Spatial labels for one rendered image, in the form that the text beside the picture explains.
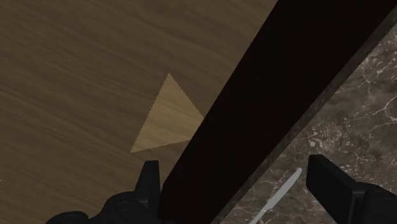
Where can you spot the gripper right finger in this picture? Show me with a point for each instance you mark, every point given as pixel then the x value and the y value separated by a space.
pixel 335 189

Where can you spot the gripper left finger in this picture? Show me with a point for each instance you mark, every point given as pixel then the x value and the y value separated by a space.
pixel 148 192

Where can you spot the grey knife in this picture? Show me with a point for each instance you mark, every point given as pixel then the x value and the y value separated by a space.
pixel 280 194

